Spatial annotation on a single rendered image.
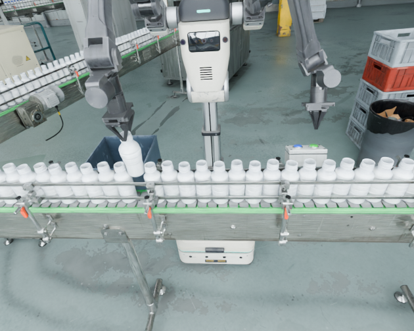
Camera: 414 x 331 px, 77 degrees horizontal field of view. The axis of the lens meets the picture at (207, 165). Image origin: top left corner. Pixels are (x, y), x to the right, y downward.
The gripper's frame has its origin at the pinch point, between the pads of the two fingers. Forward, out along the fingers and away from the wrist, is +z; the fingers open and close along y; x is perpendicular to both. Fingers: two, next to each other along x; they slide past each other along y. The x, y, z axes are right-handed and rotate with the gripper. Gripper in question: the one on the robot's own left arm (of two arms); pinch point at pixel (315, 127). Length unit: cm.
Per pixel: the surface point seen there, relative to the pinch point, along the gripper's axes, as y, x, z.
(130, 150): -64, -22, 2
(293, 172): -11.9, -18.6, 11.6
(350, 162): 6.8, -15.9, 9.4
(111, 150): -104, 46, 17
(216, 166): -37.1, -16.1, 9.9
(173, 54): -127, 367, -71
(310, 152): -2.4, -3.6, 8.7
